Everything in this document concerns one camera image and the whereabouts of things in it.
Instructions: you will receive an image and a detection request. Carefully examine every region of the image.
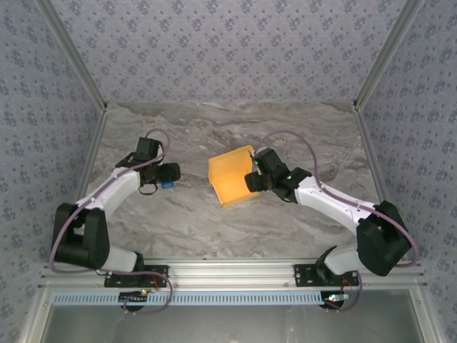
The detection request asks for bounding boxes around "aluminium base beam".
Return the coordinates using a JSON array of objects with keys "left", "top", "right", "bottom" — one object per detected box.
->
[{"left": 39, "top": 259, "right": 428, "bottom": 291}]

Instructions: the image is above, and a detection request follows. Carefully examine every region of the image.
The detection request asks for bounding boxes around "aluminium table side rail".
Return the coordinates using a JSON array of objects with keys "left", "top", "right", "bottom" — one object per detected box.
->
[
  {"left": 55, "top": 106, "right": 110, "bottom": 264},
  {"left": 353, "top": 105, "right": 411, "bottom": 262}
]

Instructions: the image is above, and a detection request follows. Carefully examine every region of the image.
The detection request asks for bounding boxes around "small circuit board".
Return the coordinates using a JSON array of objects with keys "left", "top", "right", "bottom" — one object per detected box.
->
[
  {"left": 119, "top": 289, "right": 150, "bottom": 311},
  {"left": 321, "top": 292, "right": 350, "bottom": 310}
]

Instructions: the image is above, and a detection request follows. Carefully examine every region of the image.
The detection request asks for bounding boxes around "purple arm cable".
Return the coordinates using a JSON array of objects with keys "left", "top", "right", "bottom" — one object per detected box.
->
[
  {"left": 49, "top": 128, "right": 174, "bottom": 316},
  {"left": 253, "top": 130, "right": 419, "bottom": 314}
]

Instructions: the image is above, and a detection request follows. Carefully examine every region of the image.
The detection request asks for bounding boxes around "grey slotted cable duct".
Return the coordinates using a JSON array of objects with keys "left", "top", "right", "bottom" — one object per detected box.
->
[{"left": 53, "top": 291, "right": 328, "bottom": 307}]

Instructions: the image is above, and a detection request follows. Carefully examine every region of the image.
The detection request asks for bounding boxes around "yellow paper box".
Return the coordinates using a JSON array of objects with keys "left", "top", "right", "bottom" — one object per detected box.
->
[{"left": 208, "top": 144, "right": 267, "bottom": 209}]

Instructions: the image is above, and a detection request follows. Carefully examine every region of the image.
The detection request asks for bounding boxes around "aluminium frame post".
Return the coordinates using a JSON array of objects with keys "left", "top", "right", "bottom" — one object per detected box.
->
[
  {"left": 352, "top": 0, "right": 426, "bottom": 110},
  {"left": 35, "top": 0, "right": 109, "bottom": 112}
]

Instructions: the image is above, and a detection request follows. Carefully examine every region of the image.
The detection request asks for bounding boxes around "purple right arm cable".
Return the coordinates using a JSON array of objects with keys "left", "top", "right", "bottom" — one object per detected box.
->
[{"left": 253, "top": 130, "right": 419, "bottom": 314}]

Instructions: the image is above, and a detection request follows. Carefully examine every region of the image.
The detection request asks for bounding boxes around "thin black cable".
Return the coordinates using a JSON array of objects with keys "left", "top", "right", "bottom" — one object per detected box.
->
[{"left": 138, "top": 181, "right": 159, "bottom": 196}]

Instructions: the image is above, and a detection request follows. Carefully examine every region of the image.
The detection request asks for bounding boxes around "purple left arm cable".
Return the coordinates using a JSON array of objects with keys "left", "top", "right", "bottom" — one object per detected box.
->
[{"left": 49, "top": 128, "right": 174, "bottom": 316}]

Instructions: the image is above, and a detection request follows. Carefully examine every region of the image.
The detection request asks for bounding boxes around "grey metal panel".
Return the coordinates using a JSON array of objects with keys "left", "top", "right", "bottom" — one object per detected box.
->
[{"left": 21, "top": 289, "right": 442, "bottom": 343}]

